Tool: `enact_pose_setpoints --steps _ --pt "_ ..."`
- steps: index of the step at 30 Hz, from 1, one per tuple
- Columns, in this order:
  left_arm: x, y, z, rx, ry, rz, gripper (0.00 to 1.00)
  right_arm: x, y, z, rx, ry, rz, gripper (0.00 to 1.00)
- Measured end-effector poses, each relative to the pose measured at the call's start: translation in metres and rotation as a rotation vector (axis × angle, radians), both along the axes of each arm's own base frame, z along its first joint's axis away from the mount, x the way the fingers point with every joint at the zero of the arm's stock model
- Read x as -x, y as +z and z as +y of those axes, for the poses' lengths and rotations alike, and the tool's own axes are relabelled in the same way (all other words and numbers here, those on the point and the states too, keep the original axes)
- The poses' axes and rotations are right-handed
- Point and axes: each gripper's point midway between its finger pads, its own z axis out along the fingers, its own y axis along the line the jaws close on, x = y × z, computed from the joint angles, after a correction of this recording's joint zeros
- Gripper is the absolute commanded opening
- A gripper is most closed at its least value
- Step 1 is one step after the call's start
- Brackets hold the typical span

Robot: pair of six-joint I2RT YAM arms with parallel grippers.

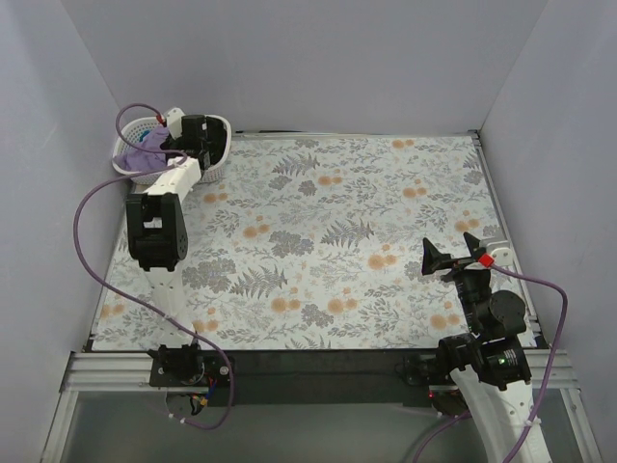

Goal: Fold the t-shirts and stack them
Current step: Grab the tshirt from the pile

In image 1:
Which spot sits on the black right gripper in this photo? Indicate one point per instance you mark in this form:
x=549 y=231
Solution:
x=459 y=263

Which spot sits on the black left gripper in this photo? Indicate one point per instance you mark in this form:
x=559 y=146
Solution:
x=203 y=146

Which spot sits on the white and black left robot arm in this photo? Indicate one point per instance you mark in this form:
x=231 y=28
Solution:
x=158 y=240

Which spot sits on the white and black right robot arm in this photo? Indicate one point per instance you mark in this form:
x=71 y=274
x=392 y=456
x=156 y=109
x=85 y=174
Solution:
x=487 y=363

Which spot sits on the white plastic laundry basket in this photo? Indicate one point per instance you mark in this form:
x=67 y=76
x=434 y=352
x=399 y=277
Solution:
x=128 y=136

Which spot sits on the purple t shirt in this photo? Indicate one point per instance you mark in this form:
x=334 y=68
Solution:
x=147 y=155

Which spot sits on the floral patterned table mat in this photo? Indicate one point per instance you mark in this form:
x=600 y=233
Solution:
x=316 y=243

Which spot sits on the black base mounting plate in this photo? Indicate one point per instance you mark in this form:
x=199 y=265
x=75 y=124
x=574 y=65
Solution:
x=409 y=377

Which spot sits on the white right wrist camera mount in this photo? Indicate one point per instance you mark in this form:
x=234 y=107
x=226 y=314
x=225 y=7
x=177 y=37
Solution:
x=499 y=249

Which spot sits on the aluminium frame rail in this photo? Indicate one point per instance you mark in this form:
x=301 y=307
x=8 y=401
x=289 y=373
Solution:
x=108 y=372

